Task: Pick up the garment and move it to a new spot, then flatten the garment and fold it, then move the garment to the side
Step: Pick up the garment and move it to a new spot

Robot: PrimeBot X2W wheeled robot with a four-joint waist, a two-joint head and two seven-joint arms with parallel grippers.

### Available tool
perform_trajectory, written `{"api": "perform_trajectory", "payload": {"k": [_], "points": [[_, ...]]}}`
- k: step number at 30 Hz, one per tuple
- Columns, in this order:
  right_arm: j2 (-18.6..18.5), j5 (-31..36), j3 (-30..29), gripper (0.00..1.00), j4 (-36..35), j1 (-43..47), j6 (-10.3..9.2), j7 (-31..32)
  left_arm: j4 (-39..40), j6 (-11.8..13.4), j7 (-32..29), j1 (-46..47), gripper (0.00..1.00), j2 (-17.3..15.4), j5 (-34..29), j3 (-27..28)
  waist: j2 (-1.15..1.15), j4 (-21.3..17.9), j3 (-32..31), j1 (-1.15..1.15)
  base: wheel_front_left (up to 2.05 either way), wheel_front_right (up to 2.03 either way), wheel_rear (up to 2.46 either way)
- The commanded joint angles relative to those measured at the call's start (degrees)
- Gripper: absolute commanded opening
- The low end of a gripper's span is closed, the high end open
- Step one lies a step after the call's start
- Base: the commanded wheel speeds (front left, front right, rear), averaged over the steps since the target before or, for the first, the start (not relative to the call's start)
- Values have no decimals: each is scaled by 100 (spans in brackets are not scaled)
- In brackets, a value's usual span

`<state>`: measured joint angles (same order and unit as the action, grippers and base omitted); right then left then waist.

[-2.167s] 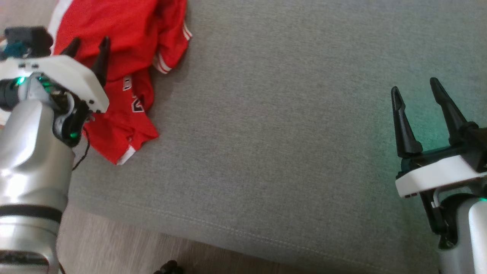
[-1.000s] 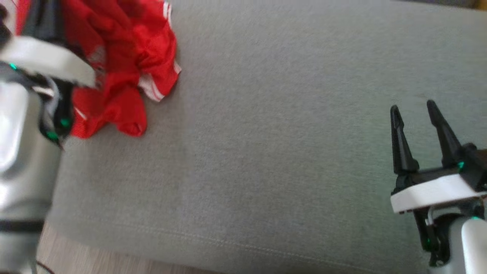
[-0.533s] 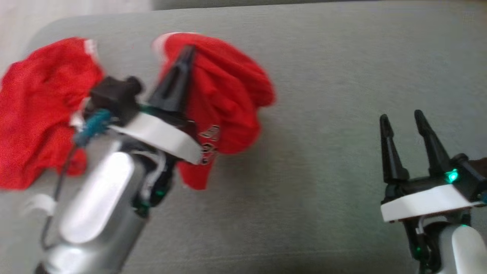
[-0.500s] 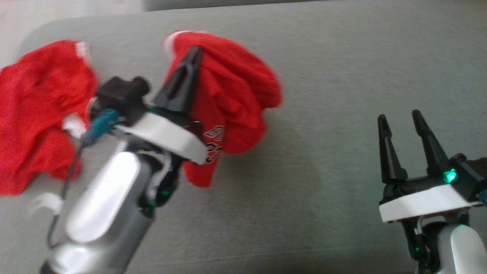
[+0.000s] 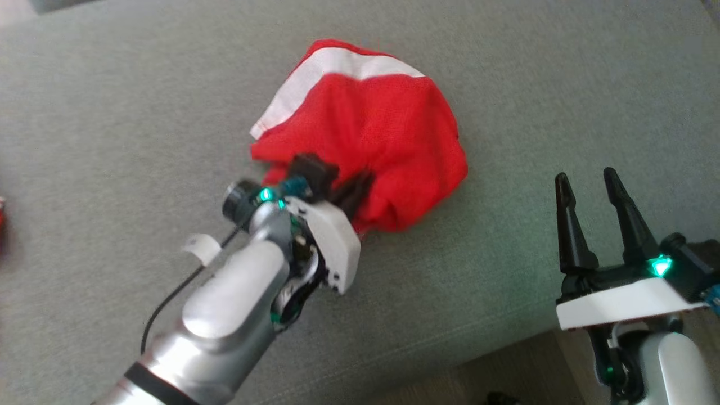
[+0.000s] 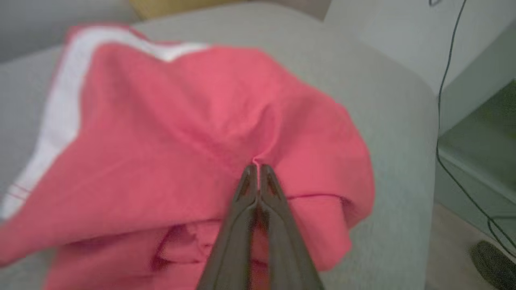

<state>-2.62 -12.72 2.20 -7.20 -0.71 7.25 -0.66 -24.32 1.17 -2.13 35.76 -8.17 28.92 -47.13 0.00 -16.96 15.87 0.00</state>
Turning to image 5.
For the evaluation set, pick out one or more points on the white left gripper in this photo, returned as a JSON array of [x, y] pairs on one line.
[[332, 242]]

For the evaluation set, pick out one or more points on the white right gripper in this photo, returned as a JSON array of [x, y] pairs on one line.
[[619, 304]]

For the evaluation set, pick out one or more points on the red shorts with white waistband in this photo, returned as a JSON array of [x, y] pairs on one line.
[[382, 124]]

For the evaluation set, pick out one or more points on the red shirt with white trim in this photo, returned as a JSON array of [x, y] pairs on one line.
[[1, 225]]

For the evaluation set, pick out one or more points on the grey sofa seat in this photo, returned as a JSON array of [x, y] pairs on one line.
[[112, 112]]

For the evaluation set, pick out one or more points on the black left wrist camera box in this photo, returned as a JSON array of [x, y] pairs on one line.
[[313, 170]]

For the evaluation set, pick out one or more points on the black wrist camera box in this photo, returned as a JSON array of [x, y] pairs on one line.
[[313, 170], [694, 261]]

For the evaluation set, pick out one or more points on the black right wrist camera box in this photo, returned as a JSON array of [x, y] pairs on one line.
[[694, 261]]

